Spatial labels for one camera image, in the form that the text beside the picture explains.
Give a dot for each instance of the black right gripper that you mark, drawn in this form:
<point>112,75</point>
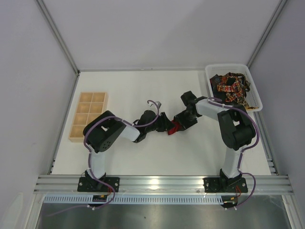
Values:
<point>182,118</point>

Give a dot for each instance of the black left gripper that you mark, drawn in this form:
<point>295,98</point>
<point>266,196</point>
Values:
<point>162,122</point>

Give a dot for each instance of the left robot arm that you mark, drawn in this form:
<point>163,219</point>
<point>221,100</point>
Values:
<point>103,131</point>

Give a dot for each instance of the red necktie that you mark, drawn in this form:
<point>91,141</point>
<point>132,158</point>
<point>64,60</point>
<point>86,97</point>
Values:
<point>175,128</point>

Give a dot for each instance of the wooden compartment box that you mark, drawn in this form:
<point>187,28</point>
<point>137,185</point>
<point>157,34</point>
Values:
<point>90,105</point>

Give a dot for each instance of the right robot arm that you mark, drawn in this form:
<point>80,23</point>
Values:
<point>238,130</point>

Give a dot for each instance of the patterned dark ties pile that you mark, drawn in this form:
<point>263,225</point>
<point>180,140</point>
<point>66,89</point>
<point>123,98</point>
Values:
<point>231,88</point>

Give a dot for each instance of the white slotted cable duct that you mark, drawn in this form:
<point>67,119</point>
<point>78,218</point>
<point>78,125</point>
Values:
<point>134,199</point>

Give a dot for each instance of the white plastic basket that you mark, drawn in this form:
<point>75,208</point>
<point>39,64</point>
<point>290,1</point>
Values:
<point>252,97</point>

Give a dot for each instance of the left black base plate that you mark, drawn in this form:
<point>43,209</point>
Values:
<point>103,191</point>

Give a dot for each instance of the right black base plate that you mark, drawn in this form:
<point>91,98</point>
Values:
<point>212,184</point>

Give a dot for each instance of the aluminium mounting rail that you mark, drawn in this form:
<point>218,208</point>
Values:
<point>265,185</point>

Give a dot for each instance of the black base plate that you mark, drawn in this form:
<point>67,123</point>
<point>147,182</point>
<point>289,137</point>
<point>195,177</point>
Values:
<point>212,184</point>
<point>103,191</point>

